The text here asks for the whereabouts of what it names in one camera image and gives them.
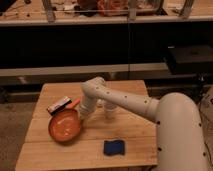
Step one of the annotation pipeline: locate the orange clutter on shelf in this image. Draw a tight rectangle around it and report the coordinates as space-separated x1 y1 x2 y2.
74 0 160 17

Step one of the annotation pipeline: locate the orange ceramic bowl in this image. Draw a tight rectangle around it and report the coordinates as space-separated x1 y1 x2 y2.
48 109 81 142

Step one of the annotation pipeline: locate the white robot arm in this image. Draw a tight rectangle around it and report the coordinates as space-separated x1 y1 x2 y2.
79 77 209 171

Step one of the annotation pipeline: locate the orange marker pen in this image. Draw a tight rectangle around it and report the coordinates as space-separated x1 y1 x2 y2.
67 98 80 109

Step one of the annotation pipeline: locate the blue sponge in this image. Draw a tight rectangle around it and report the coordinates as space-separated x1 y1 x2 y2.
103 140 125 156

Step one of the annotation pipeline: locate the black and silver eraser block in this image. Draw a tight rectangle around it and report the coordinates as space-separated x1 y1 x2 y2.
47 96 72 115

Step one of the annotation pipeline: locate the black box on right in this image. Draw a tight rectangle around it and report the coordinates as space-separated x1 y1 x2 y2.
165 45 213 74

